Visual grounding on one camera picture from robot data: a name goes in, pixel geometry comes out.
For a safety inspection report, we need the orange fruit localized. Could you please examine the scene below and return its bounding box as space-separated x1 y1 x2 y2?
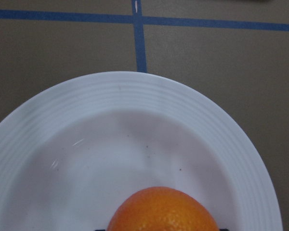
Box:
107 187 219 231

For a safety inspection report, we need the white round plate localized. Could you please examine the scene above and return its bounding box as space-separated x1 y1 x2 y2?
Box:
0 72 283 231

